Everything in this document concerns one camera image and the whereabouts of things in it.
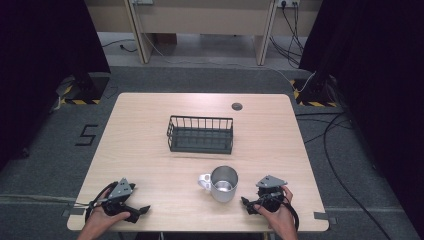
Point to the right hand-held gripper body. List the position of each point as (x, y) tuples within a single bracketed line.
[(270, 196)]

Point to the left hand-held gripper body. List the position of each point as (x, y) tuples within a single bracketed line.
[(120, 190)]

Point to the person's right hand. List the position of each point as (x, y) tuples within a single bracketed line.
[(281, 218)]

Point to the person's left hand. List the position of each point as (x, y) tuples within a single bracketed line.
[(100, 220)]

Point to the grey tape strip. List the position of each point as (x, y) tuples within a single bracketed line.
[(74, 211), (324, 216)]

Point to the round grey table grommet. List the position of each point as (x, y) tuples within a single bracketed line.
[(237, 106)]

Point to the black stand base, striped tape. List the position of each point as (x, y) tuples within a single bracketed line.
[(311, 95), (90, 88)]

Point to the black curtain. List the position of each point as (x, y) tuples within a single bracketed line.
[(376, 83), (40, 66)]

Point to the beige wooden desk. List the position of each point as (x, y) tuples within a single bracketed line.
[(203, 18)]

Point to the grey socket box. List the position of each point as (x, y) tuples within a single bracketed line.
[(142, 1)]

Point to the white wall socket strip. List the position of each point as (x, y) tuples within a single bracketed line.
[(288, 3)]

